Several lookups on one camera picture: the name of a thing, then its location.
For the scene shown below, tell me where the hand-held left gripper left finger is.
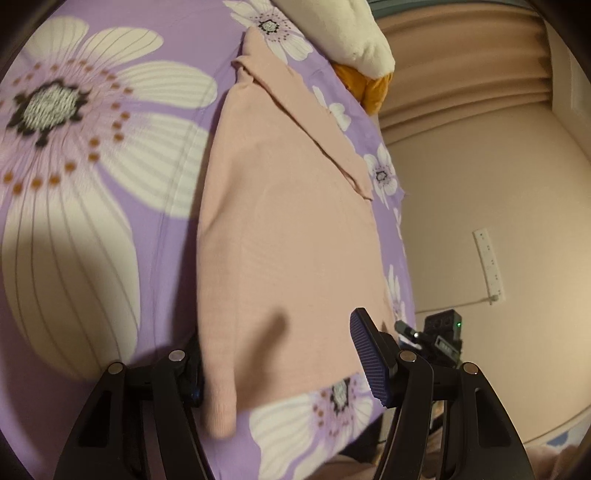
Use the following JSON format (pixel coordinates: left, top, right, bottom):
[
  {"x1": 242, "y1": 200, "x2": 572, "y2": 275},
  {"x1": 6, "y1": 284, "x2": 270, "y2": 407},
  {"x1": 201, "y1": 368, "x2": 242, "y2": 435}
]
[{"x1": 53, "y1": 329, "x2": 216, "y2": 480}]

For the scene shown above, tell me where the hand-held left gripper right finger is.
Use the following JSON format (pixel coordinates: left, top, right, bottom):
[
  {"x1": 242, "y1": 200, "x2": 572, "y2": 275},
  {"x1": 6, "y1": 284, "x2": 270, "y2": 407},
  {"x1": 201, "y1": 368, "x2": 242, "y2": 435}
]
[{"x1": 349, "y1": 307, "x2": 536, "y2": 480}]

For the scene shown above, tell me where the pink knit garment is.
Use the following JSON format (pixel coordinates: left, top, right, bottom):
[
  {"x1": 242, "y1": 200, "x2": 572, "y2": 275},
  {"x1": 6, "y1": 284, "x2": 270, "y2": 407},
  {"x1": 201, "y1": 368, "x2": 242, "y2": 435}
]
[{"x1": 196, "y1": 28, "x2": 397, "y2": 439}]

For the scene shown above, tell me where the white power strip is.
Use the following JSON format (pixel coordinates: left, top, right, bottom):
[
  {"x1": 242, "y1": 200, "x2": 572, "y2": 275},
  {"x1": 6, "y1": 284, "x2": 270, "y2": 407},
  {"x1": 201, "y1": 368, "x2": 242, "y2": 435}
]
[{"x1": 472, "y1": 227, "x2": 506, "y2": 302}]

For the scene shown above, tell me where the purple floral blanket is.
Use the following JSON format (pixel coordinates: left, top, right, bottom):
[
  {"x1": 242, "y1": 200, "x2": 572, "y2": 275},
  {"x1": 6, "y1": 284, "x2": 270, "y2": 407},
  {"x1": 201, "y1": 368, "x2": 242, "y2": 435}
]
[{"x1": 0, "y1": 0, "x2": 419, "y2": 480}]

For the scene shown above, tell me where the beige curtain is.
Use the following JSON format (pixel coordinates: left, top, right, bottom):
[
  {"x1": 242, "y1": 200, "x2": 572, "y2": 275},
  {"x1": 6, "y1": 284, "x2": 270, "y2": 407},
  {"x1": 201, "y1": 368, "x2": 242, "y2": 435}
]
[{"x1": 369, "y1": 0, "x2": 555, "y2": 146}]

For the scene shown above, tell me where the white and orange plush toy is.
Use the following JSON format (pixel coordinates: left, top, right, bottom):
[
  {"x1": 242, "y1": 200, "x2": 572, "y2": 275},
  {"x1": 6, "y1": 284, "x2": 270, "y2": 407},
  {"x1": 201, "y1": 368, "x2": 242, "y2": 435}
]
[{"x1": 272, "y1": 0, "x2": 396, "y2": 115}]

